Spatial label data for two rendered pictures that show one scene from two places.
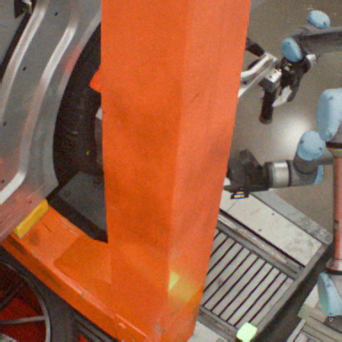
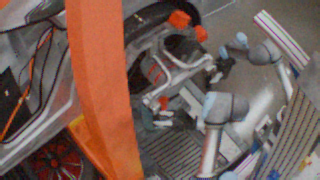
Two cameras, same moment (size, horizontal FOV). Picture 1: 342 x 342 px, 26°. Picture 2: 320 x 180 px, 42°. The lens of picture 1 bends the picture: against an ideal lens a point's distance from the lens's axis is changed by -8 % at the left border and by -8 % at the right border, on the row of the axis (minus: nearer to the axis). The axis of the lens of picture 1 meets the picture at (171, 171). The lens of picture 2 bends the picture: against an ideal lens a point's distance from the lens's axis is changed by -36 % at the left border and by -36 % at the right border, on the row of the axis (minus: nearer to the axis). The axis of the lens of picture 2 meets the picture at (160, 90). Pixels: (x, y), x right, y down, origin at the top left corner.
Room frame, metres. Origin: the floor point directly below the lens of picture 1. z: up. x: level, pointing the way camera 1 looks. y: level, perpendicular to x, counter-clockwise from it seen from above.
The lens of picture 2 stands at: (-0.20, -0.56, 3.52)
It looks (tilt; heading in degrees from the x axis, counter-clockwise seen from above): 59 degrees down; 19
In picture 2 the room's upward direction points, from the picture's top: 3 degrees counter-clockwise
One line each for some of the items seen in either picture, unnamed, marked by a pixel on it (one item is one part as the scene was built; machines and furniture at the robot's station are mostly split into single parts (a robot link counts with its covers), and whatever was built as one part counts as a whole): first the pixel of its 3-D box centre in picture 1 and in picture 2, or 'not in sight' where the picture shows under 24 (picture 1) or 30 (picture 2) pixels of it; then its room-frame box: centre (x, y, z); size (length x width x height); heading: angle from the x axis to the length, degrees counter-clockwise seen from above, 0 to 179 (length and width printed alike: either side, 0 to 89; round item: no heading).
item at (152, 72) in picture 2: not in sight; (162, 73); (1.40, -0.04, 0.85); 0.21 x 0.14 x 0.14; 55
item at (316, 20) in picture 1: (314, 29); (240, 42); (1.67, -0.42, 0.95); 0.11 x 0.08 x 0.11; 142
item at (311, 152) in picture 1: (314, 151); not in sight; (1.21, -0.38, 0.91); 0.11 x 0.08 x 0.11; 100
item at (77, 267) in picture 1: (60, 243); (87, 135); (1.00, 0.29, 0.69); 0.52 x 0.17 x 0.35; 55
